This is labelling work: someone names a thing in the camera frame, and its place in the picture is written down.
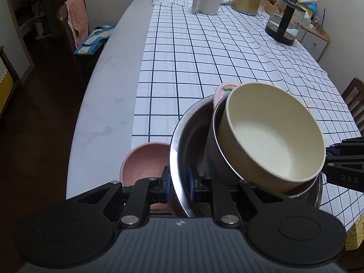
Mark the blue round container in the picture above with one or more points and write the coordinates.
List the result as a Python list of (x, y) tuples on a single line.
[(312, 8)]

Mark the wooden slatted chair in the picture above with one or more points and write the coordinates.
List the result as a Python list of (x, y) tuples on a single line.
[(354, 93)]

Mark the pink pig-shaped plate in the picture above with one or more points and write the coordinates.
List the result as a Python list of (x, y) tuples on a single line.
[(142, 162)]

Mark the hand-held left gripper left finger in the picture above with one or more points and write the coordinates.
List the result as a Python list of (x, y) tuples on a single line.
[(167, 182)]

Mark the pink towel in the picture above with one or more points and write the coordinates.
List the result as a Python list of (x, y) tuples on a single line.
[(78, 17)]

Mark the white checked tablecloth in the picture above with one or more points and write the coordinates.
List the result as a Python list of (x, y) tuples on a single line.
[(213, 57)]

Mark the dark bookshelf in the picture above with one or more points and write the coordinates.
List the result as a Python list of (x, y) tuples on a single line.
[(31, 2)]

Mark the pink steel-lined bowl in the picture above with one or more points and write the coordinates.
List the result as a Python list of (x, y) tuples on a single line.
[(219, 91)]

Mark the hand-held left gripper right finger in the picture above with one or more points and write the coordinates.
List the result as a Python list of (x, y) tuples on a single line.
[(190, 184)]

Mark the cream bowl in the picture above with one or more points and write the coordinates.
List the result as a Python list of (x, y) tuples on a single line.
[(270, 136)]

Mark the white drawer cabinet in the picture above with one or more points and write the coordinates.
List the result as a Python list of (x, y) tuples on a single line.
[(314, 44)]

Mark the pale tissue box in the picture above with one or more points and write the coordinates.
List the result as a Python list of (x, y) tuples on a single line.
[(307, 20)]

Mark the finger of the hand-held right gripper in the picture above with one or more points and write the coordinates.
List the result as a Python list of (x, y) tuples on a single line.
[(349, 149)]

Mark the large steel bowl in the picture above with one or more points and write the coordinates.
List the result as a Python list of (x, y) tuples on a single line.
[(193, 136)]

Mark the white floor bin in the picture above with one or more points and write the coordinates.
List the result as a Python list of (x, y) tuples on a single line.
[(39, 30)]

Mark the white marker pen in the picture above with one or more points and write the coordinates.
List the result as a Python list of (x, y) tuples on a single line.
[(307, 1)]

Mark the thin dark stick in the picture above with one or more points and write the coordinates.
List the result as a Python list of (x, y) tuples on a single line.
[(323, 21)]

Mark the blue striped bag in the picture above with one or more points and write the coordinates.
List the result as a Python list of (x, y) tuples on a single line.
[(93, 41)]

